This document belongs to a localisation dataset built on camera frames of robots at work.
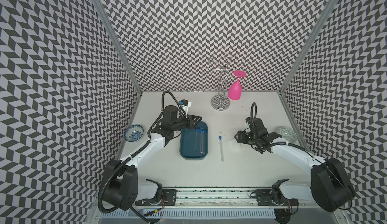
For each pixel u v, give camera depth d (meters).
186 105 0.74
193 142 0.91
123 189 0.40
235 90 0.88
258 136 0.66
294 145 0.54
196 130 0.96
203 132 0.94
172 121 0.64
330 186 0.41
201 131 0.95
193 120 0.74
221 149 0.89
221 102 1.09
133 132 0.94
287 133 0.94
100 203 0.37
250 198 0.74
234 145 0.88
